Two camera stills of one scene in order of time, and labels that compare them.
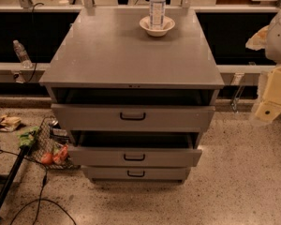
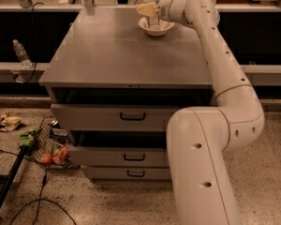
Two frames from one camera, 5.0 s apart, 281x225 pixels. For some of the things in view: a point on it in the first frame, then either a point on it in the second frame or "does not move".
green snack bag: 26,136 does not move
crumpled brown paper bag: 6,124 does not move
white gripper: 279,41 to 162,7
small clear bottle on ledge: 22,54 does not move
